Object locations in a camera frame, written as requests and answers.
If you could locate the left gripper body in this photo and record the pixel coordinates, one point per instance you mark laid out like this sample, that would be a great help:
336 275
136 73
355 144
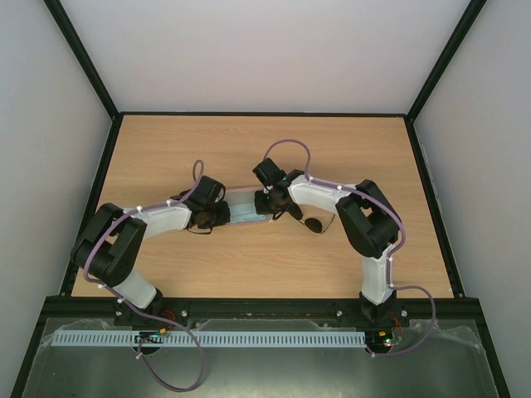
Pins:
216 218

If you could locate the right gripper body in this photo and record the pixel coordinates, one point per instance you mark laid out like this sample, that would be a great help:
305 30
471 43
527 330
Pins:
260 201

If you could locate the light blue cleaning cloth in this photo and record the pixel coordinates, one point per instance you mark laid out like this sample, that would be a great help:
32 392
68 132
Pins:
243 213

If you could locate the pink glasses case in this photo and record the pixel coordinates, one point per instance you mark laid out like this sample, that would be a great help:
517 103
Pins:
242 195

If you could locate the black aviator sunglasses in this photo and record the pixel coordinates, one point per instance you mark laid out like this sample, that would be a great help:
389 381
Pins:
318 224

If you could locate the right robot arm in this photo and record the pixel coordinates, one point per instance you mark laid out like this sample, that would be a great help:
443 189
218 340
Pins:
368 220

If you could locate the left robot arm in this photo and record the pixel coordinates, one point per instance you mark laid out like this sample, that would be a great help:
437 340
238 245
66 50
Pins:
107 249

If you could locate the black front mounting rail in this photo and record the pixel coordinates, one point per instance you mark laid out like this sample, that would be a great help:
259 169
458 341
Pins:
335 313

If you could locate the black aluminium frame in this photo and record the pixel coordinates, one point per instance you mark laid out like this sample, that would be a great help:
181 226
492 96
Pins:
308 56

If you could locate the light blue slotted cable duct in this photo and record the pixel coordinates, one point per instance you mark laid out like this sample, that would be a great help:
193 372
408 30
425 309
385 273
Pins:
209 339

